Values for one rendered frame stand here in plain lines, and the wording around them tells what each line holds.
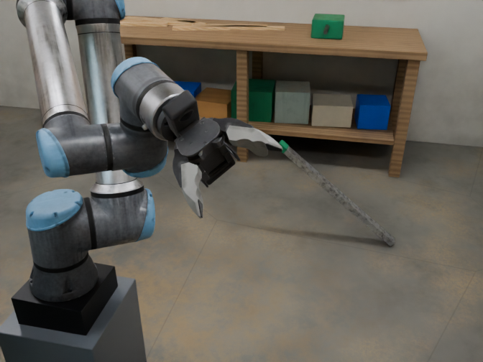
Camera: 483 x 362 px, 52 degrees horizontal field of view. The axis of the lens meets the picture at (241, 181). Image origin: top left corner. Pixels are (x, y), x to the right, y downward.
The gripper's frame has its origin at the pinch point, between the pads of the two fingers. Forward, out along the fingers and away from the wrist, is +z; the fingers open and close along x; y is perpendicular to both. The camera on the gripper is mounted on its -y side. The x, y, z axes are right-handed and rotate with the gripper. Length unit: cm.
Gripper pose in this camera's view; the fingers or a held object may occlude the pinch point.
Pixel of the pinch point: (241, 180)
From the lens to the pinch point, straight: 68.7
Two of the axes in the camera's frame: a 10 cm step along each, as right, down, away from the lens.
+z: 5.8, 5.7, -5.9
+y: 3.0, 5.3, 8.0
